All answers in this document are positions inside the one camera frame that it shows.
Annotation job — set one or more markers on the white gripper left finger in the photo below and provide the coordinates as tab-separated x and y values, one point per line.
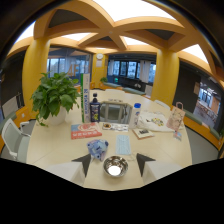
70	170

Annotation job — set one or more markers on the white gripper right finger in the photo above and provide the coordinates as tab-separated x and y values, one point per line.
156	169

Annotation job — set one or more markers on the light blue face mask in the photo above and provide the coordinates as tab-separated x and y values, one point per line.
123	144

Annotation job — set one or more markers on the blue patterned cloth pouch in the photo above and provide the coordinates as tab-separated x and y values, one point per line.
98	148

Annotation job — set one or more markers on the small steel bowl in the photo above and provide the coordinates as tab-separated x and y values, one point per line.
115	166

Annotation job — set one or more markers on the red and white book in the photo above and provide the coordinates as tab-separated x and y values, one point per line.
85	130

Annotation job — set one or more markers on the white printed tote bag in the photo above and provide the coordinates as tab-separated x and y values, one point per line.
155	120

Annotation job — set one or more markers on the pink patterned gift bag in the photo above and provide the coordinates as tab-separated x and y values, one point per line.
175	118

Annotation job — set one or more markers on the white plant pot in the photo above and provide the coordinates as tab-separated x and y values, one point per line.
55	117

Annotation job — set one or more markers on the white bottle blue cap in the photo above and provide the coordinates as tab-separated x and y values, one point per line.
135	115

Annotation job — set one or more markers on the small illustrated card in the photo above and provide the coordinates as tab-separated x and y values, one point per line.
115	126

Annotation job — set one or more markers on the white office chair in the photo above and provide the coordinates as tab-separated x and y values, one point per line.
13	138

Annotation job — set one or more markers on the dark blue bottle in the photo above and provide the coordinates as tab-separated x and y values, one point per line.
95	108

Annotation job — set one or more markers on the tall white green box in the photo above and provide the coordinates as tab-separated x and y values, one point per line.
85	97

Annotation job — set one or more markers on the green potted plant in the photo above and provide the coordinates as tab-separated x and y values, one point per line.
55	94

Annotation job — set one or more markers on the round wall clock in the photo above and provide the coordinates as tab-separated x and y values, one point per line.
99	56

